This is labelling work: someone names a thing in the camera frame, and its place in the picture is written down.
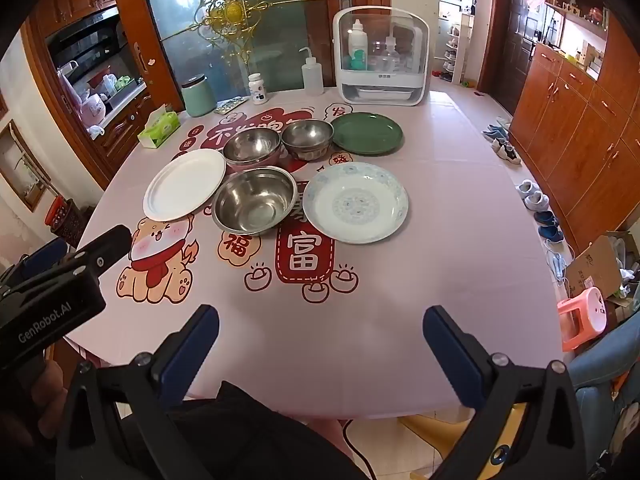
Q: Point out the blue patterned white plate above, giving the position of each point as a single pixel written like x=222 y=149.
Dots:
x=355 y=202

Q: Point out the pink-sided steel bowl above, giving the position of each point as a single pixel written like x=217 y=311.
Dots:
x=250 y=145

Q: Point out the pink plastic stool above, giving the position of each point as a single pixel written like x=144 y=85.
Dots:
x=585 y=317

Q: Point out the small steel bowl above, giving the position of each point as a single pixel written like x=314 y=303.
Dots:
x=306 y=135

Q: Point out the patterned foil packet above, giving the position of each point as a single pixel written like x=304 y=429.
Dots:
x=231 y=105

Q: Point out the green plate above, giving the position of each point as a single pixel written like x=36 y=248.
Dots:
x=367 y=132

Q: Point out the white tray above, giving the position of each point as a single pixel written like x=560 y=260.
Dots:
x=382 y=93

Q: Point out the pink appliance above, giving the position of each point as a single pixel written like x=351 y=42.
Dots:
x=92 y=110

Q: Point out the green tissue box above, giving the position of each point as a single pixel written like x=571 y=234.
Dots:
x=160 y=130

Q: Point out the frosted glass partition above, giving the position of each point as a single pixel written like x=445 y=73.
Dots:
x=280 y=50

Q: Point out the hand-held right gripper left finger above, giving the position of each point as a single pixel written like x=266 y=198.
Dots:
x=190 y=355

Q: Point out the white bottle with teal label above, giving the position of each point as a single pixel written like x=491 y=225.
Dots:
x=358 y=45

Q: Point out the person's left hand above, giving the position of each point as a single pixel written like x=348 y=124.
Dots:
x=35 y=402

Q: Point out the gold metal ornament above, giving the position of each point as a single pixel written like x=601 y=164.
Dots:
x=232 y=10

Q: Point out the white countertop storage cabinet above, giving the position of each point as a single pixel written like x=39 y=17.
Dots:
x=422 y=60

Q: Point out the clear glass bottle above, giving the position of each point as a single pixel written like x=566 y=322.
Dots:
x=387 y=55

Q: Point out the large steel bowl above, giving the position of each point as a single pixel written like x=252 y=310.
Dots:
x=252 y=200

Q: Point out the wooden wall cabinets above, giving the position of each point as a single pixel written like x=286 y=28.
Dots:
x=565 y=135

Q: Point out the shoe rack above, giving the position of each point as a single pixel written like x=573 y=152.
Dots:
x=452 y=55

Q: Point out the person's black clothing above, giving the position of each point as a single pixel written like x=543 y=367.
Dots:
x=250 y=435

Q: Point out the white pill bottle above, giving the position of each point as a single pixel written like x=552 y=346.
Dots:
x=257 y=90

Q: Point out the wooden sideboard with niche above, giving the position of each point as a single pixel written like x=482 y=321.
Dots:
x=125 y=130

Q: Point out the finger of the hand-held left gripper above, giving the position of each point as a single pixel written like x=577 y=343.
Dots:
x=107 y=242

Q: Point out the cardboard box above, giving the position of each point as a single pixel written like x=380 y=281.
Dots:
x=595 y=265

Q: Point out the green canister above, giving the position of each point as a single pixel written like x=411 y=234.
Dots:
x=196 y=97

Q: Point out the printed pink tablecloth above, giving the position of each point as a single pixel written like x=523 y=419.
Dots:
x=400 y=285

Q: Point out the dark brown door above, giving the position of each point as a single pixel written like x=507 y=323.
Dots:
x=520 y=60

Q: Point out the blue chair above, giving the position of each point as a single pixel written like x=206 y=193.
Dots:
x=605 y=370

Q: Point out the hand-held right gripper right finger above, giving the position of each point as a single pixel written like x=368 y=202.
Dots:
x=452 y=360

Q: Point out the yellow chair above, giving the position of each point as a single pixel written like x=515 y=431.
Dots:
x=435 y=427

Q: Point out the clear squeeze bottle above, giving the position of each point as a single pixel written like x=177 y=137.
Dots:
x=312 y=72

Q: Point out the white and green bowl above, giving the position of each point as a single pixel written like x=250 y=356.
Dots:
x=182 y=185

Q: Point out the row of shoes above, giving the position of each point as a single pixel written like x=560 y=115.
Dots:
x=532 y=195

